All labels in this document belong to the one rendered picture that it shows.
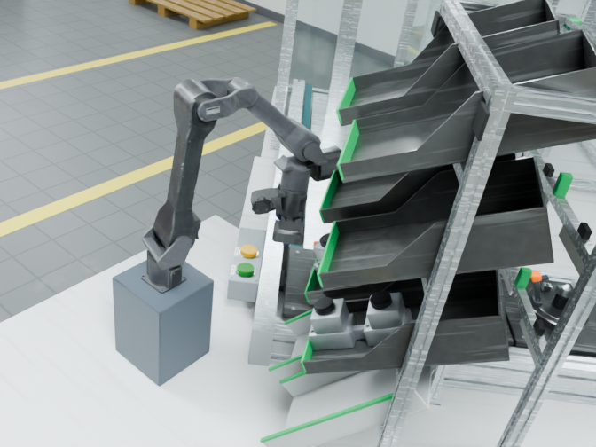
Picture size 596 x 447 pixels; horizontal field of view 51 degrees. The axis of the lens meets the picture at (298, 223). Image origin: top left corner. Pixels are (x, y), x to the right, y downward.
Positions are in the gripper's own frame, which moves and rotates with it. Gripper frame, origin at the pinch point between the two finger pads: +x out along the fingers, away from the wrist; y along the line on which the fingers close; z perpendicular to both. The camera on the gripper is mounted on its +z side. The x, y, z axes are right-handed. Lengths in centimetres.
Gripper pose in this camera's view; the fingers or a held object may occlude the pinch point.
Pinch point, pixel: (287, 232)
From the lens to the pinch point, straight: 134.1
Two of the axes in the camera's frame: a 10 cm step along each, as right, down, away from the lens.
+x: -1.3, 8.2, 5.6
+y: -0.4, 5.6, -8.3
